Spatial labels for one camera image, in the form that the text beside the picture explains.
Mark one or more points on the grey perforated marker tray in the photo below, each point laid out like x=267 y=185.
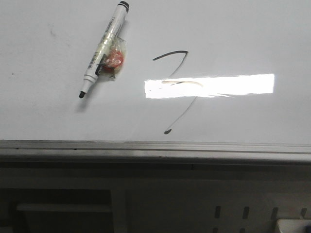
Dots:
x=115 y=198

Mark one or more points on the white box with blue print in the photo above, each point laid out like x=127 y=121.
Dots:
x=293 y=226

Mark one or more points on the white whiteboard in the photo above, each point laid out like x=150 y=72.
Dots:
x=202 y=81

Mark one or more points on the white black whiteboard marker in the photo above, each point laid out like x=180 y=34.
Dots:
x=104 y=47

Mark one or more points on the red magnet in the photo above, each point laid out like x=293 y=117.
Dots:
x=111 y=64

